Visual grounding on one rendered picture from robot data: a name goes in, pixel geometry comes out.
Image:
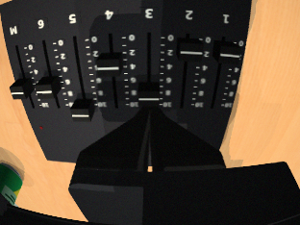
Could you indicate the black lighting desk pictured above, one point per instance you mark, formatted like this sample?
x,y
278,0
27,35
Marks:
x,y
149,54

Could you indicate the green drink can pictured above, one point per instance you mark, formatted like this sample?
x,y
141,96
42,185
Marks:
x,y
10,182

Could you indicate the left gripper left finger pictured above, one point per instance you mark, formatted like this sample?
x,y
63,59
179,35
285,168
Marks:
x,y
121,148

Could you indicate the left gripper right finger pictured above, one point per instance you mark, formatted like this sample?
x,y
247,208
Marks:
x,y
177,148

